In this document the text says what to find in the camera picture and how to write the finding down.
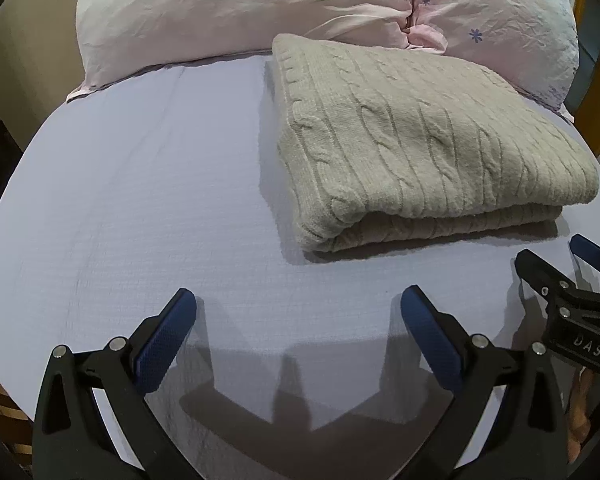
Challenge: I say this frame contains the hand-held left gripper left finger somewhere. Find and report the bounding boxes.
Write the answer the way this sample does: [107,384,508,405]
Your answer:
[34,287,215,480]

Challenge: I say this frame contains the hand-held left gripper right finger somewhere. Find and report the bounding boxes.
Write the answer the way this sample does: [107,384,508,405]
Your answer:
[400,285,569,480]

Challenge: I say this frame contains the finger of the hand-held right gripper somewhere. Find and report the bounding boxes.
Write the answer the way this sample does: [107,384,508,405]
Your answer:
[514,248,589,320]
[569,233,600,282]

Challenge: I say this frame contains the beige cable knit sweater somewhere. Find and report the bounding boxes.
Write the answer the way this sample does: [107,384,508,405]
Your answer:
[270,33,600,267]

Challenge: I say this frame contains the person's right hand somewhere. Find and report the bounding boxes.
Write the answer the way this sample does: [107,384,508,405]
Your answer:
[565,367,597,467]

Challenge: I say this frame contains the light purple bed sheet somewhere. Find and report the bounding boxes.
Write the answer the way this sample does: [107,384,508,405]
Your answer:
[0,49,600,480]

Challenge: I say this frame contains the pink floral pillow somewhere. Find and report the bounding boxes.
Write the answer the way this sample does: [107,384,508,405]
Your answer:
[66,0,449,103]
[409,0,581,123]

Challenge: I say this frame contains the wooden bed frame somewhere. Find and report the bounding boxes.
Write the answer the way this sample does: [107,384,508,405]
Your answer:
[573,0,600,161]

